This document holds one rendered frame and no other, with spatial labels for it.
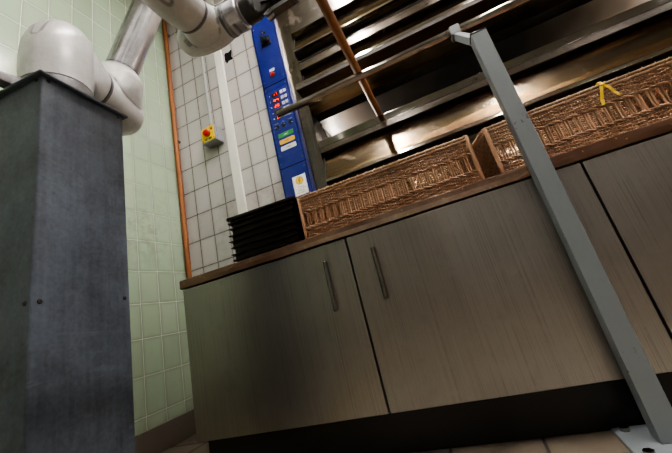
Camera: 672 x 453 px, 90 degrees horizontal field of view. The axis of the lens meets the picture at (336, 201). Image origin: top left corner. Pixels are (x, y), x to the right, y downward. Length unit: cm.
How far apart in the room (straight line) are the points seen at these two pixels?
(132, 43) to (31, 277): 86
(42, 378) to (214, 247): 123
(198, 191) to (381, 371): 149
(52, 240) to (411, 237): 79
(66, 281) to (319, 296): 57
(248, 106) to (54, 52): 111
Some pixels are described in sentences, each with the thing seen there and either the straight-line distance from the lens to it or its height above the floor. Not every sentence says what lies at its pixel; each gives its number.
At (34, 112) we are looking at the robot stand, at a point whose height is 90.
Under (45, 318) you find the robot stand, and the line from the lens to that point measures 82.
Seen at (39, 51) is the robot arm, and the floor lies 112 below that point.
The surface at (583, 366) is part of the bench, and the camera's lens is 93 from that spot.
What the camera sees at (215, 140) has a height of 141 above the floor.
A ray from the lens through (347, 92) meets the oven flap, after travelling 177.
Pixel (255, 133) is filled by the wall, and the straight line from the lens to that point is 194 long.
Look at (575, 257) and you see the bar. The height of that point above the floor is 35.
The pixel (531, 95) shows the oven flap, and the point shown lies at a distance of 162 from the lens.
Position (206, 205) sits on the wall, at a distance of 201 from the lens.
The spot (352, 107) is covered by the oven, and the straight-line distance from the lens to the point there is 184.
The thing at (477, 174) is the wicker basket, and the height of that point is 61.
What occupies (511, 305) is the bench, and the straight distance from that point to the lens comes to 90.
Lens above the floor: 36
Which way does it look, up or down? 18 degrees up
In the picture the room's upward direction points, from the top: 14 degrees counter-clockwise
